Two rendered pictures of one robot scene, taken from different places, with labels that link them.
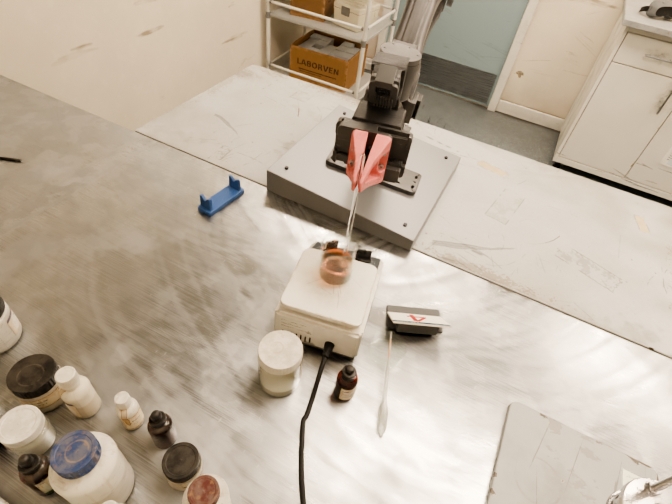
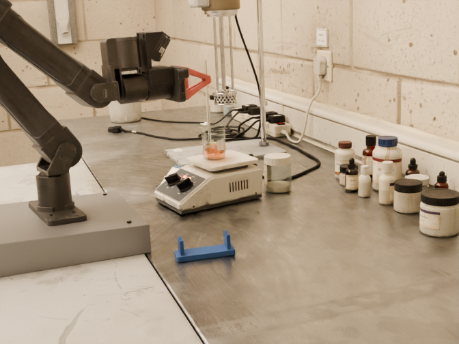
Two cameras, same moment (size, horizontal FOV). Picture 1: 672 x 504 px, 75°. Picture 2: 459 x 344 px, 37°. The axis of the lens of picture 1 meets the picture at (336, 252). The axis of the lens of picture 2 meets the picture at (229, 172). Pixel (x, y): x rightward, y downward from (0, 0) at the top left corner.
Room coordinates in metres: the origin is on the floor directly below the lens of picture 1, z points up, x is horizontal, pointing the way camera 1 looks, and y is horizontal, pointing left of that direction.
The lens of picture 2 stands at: (1.31, 1.11, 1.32)
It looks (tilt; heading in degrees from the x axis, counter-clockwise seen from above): 14 degrees down; 231
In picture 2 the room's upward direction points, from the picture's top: 3 degrees counter-clockwise
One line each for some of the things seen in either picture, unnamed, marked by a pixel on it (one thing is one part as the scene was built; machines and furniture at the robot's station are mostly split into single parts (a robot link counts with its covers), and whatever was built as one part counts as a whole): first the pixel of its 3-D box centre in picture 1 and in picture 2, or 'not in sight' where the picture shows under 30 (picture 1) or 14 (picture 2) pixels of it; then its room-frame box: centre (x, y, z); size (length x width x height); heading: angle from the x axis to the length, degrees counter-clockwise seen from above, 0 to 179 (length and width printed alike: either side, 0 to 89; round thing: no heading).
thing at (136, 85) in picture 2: not in sight; (130, 84); (0.60, -0.04, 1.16); 0.07 x 0.06 x 0.07; 172
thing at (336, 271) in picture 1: (339, 258); (212, 142); (0.43, -0.01, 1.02); 0.06 x 0.05 x 0.08; 115
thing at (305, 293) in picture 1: (330, 285); (221, 160); (0.41, 0.00, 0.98); 0.12 x 0.12 x 0.01; 80
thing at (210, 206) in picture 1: (221, 194); (204, 245); (0.66, 0.24, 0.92); 0.10 x 0.03 x 0.04; 154
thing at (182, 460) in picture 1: (183, 466); (348, 175); (0.16, 0.14, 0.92); 0.04 x 0.04 x 0.04
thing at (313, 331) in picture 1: (332, 291); (212, 181); (0.44, 0.00, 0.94); 0.22 x 0.13 x 0.08; 170
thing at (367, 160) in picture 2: not in sight; (370, 155); (0.07, 0.13, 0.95); 0.04 x 0.04 x 0.10
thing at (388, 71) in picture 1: (382, 101); (156, 56); (0.54, -0.03, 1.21); 0.07 x 0.06 x 0.11; 82
